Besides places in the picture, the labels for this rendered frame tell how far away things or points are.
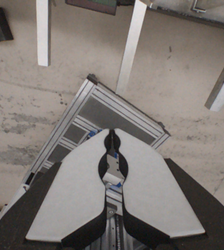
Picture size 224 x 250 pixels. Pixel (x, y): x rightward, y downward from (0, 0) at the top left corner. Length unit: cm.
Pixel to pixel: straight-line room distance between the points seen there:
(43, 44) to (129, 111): 87
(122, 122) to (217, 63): 90
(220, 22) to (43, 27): 58
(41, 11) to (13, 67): 106
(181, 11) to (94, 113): 86
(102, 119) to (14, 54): 84
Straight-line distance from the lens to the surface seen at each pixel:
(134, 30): 50
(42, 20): 55
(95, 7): 66
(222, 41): 161
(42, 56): 56
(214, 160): 218
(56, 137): 143
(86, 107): 126
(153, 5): 34
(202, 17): 73
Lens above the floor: 135
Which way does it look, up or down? 60 degrees down
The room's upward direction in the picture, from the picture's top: 178 degrees clockwise
